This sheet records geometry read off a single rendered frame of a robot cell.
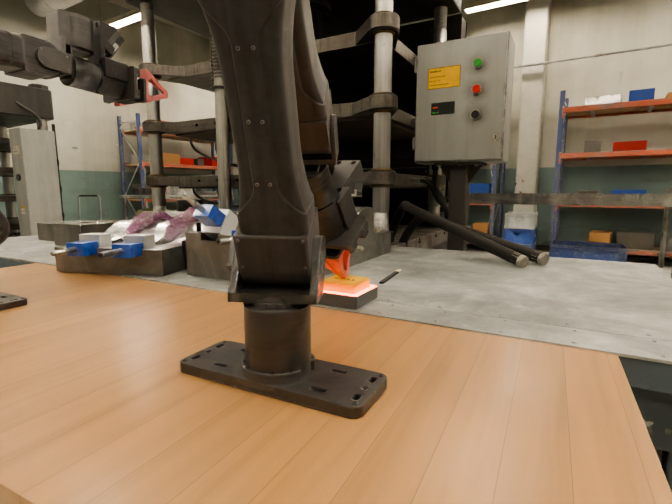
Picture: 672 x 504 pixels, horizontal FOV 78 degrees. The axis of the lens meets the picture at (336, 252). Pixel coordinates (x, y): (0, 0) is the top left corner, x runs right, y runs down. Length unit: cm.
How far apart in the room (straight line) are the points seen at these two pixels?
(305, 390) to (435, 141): 126
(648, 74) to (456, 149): 601
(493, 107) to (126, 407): 135
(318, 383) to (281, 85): 25
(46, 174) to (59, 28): 422
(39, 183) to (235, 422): 485
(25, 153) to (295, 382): 482
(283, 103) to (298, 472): 26
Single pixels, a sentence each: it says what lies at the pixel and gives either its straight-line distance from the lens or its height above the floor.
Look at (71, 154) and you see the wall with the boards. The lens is 865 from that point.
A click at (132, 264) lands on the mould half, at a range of 97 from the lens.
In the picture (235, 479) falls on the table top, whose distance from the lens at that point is 31.
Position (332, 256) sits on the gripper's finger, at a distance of 59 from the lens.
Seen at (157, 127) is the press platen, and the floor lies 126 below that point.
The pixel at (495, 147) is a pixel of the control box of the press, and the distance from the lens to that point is 149.
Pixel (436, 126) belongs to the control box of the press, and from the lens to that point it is 154.
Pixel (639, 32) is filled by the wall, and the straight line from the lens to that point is 753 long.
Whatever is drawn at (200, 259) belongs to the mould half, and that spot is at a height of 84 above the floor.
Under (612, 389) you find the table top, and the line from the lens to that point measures 47.
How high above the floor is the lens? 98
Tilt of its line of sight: 9 degrees down
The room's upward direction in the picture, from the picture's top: straight up
